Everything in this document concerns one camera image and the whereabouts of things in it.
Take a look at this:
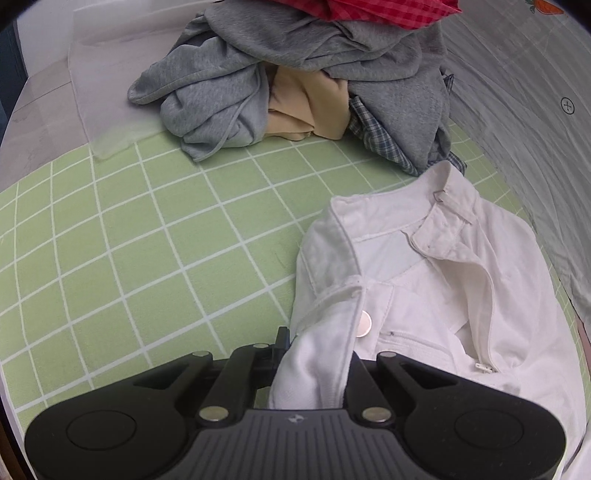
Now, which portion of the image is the grey hooded sweatshirt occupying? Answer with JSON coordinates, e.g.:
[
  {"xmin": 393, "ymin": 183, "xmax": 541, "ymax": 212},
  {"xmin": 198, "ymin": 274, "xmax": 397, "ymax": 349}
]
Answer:
[{"xmin": 127, "ymin": 0, "xmax": 455, "ymax": 176}]

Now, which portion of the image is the blue plaid shirt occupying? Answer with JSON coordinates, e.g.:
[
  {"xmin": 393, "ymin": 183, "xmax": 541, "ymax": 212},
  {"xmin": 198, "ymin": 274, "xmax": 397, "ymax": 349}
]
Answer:
[{"xmin": 347, "ymin": 74, "xmax": 468, "ymax": 177}]

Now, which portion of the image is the red checked garment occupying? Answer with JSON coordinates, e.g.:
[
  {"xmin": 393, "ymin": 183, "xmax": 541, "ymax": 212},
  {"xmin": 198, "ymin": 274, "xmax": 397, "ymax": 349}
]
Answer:
[{"xmin": 272, "ymin": 0, "xmax": 463, "ymax": 32}]

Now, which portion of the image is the grey striped blanket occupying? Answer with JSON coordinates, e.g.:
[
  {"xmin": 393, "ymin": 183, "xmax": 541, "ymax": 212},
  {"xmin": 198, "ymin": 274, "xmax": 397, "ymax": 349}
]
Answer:
[{"xmin": 434, "ymin": 0, "xmax": 591, "ymax": 319}]

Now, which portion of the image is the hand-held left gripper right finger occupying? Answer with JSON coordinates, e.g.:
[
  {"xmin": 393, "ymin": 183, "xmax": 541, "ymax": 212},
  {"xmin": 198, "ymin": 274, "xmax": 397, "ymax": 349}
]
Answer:
[{"xmin": 344, "ymin": 351, "xmax": 460, "ymax": 424}]

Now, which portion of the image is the translucent white plastic sheet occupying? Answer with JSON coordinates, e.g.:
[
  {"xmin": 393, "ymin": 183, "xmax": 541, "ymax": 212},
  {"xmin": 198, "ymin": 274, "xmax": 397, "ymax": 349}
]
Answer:
[{"xmin": 67, "ymin": 0, "xmax": 195, "ymax": 160}]

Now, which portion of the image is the green grid bed sheet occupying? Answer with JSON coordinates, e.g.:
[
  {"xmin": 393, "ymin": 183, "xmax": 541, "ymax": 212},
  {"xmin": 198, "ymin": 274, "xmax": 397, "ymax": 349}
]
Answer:
[{"xmin": 0, "ymin": 121, "xmax": 585, "ymax": 435}]

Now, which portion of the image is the white jacket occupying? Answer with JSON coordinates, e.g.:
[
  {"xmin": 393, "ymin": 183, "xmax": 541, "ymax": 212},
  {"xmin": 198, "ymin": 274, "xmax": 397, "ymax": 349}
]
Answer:
[{"xmin": 269, "ymin": 160, "xmax": 587, "ymax": 480}]

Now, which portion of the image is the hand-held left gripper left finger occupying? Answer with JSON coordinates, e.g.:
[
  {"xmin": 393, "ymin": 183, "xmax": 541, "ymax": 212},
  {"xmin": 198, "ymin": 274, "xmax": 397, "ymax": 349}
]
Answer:
[{"xmin": 134, "ymin": 326, "xmax": 291, "ymax": 426}]

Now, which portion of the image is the beige garment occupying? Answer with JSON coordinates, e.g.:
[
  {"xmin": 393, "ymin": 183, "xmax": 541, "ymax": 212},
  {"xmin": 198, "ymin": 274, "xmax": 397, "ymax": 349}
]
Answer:
[{"xmin": 267, "ymin": 66, "xmax": 352, "ymax": 142}]

